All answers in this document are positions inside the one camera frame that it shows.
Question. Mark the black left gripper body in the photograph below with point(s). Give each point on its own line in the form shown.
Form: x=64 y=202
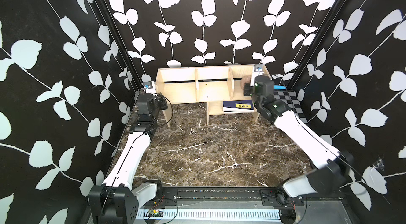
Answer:
x=159 y=105

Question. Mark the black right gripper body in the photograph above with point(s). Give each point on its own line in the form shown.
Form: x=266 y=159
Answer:
x=249 y=91

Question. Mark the light wooden bookshelf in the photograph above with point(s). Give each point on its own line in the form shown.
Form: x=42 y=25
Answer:
x=210 y=85

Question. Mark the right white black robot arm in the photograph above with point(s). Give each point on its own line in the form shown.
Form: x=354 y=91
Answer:
x=331 y=165

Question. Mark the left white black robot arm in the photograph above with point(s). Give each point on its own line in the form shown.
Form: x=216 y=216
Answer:
x=115 y=201

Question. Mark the black white chessboard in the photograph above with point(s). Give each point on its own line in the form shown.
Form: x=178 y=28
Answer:
x=290 y=99

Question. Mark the dark blue book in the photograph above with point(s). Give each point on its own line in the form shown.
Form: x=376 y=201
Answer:
x=238 y=106

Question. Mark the small green circuit board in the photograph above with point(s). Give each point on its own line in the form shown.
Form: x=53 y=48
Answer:
x=154 y=213

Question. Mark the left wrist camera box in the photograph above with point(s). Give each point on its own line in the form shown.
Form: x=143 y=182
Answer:
x=149 y=87

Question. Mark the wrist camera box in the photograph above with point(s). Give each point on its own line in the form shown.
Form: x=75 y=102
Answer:
x=149 y=87
x=257 y=71

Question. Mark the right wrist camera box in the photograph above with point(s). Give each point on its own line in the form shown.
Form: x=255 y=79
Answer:
x=257 y=71

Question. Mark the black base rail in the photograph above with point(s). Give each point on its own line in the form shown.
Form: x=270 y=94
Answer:
x=267 y=196

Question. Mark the white slotted cable duct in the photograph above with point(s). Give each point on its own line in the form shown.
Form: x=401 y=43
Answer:
x=262 y=215

